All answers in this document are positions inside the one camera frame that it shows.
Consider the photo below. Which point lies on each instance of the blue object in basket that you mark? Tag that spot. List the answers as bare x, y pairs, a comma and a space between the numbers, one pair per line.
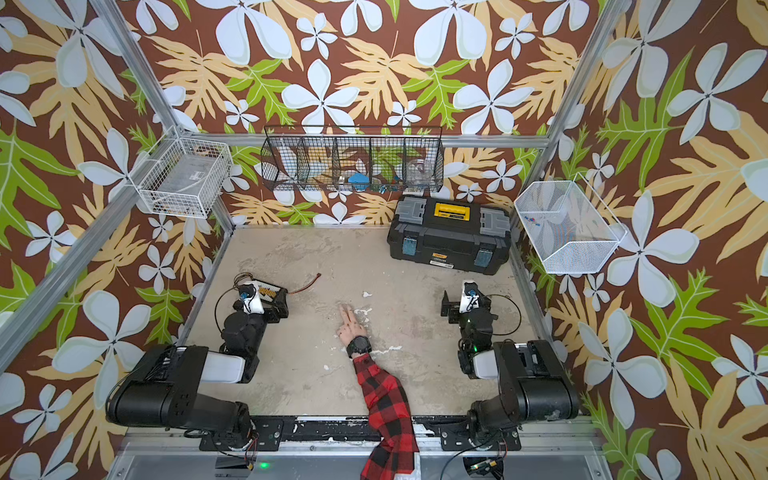
359, 179

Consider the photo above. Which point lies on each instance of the black toolbox yellow label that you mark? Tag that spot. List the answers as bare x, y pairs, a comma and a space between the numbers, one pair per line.
450, 234

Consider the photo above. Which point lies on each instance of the white mesh basket right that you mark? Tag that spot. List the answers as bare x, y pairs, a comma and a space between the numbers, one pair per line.
571, 228

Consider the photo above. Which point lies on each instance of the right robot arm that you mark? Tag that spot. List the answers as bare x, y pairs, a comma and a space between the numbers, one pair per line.
531, 382

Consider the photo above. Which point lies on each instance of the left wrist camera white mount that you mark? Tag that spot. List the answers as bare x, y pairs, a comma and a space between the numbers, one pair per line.
250, 298

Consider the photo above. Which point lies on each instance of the black wire basket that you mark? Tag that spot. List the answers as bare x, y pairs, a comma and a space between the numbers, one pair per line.
396, 159

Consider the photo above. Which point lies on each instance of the red plaid sleeve forearm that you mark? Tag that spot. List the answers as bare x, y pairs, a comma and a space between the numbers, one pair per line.
390, 416

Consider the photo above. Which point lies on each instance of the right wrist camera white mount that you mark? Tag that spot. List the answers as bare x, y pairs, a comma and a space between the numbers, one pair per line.
470, 297

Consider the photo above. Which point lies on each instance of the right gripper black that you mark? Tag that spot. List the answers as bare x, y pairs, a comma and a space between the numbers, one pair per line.
454, 307

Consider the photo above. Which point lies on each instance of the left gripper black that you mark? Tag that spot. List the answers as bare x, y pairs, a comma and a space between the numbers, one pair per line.
275, 317

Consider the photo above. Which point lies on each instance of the black wrist watch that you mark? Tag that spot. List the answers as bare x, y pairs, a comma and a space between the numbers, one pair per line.
359, 345

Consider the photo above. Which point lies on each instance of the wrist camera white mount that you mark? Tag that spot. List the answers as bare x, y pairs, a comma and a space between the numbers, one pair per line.
470, 297
250, 298

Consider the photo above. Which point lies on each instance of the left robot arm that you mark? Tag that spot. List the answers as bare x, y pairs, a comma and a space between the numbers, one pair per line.
162, 391

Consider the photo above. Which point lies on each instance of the black battery charger box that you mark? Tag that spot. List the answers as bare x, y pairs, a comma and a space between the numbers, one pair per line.
268, 292

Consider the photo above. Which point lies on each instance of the white wire basket left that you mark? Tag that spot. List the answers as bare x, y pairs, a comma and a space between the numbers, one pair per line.
182, 175

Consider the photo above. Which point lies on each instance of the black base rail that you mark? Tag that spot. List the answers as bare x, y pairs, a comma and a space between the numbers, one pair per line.
360, 432

